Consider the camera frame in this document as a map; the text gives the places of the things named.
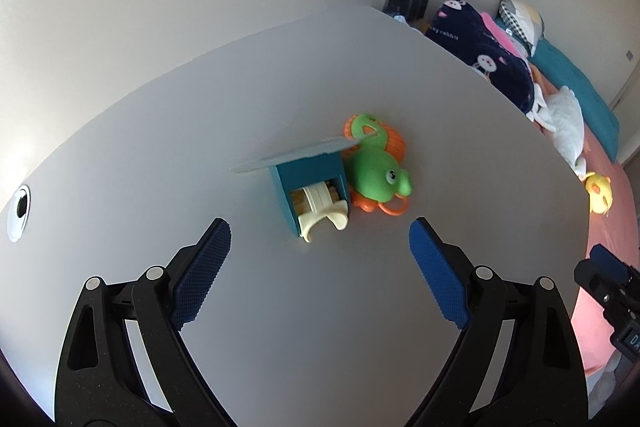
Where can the pink fleece blanket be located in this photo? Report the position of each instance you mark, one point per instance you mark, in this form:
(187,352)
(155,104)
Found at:
(499,34)

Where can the checkered pillow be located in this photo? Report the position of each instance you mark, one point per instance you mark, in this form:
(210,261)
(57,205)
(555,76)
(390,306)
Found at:
(524,22)

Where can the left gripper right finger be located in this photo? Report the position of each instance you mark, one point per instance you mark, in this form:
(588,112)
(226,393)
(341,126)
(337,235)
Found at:
(516,361)

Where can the black wall switch panel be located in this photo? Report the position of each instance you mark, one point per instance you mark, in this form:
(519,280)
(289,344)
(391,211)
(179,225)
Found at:
(410,9)

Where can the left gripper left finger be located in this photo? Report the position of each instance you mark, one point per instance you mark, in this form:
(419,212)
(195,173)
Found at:
(123,360)

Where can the yellow chick plush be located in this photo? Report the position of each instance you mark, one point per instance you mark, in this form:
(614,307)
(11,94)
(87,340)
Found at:
(599,189)

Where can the green turtle toy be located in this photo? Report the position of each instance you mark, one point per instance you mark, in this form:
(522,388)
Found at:
(373,168)

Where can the navy patterned blanket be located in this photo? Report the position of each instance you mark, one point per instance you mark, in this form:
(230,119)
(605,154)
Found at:
(462,31)

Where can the white gloved right hand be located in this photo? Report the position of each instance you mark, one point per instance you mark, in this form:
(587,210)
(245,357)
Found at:
(603,382)

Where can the teal toy house box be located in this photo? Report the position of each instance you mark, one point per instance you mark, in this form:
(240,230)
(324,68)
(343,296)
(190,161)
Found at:
(312,183)

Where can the white goose plush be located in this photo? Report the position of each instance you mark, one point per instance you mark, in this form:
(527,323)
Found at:
(560,117)

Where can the desk cable grommet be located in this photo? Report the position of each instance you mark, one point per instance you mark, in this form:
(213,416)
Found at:
(18,213)

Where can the teal bolster pillow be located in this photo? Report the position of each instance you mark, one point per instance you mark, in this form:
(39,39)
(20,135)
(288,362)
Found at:
(551,69)

